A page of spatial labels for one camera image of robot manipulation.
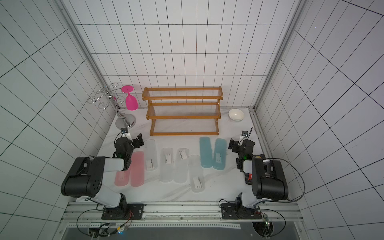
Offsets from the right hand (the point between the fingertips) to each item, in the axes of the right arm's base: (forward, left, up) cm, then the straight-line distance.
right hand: (234, 137), depth 95 cm
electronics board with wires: (-48, -10, -4) cm, 49 cm away
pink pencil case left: (-29, +66, -3) cm, 72 cm away
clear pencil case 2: (-19, +42, -4) cm, 46 cm away
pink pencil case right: (-27, +58, -5) cm, 64 cm away
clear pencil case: (-13, +53, -4) cm, 55 cm away
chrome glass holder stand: (+11, +80, -1) cm, 81 cm away
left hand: (-4, +66, +1) cm, 66 cm away
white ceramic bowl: (+22, -5, -2) cm, 23 cm away
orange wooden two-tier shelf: (+35, +23, -4) cm, 42 cm away
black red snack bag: (-24, -6, -6) cm, 25 cm away
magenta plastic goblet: (+16, +71, +11) cm, 73 cm away
